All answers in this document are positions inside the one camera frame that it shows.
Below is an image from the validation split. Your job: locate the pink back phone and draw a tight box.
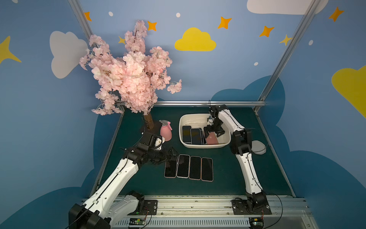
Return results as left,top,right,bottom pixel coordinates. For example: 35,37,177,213
206,132,219,145

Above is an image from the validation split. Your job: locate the white plastic storage box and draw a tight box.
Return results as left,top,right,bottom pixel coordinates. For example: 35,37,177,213
179,114,231,149

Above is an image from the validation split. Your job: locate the white case phone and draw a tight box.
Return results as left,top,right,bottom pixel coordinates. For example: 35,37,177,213
176,155,190,178

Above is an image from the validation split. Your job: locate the pink case phone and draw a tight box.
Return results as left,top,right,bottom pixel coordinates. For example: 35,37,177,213
201,157,214,182
189,156,202,180

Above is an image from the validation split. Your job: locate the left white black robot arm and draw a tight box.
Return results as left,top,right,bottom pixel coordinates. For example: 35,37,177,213
68,132,178,229

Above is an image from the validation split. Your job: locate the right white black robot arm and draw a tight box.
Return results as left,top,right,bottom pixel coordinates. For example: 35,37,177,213
204,105,268,212

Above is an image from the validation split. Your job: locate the pink spray bottle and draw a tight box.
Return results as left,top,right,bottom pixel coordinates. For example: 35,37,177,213
159,120,173,142

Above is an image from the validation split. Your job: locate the grey round disc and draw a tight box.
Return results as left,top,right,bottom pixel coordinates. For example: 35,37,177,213
252,140,267,155

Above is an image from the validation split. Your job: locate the left green circuit board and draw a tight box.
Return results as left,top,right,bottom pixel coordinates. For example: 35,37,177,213
129,218,146,227

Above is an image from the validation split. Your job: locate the green circuit board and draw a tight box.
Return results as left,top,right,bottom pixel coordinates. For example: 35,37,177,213
249,218,264,229
129,218,146,227

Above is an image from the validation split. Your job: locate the pink cherry blossom tree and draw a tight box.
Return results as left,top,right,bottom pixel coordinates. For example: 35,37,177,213
79,21,182,130

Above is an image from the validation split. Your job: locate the right green circuit board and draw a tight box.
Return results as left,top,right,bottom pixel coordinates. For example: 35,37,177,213
249,218,264,229

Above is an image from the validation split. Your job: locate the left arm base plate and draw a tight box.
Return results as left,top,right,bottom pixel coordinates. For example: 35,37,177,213
128,200,158,216

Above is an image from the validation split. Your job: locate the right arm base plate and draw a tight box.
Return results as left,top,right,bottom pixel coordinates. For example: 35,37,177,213
231,198,272,215

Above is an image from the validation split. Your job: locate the aluminium rail base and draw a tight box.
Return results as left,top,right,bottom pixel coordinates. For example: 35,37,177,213
112,195,317,229

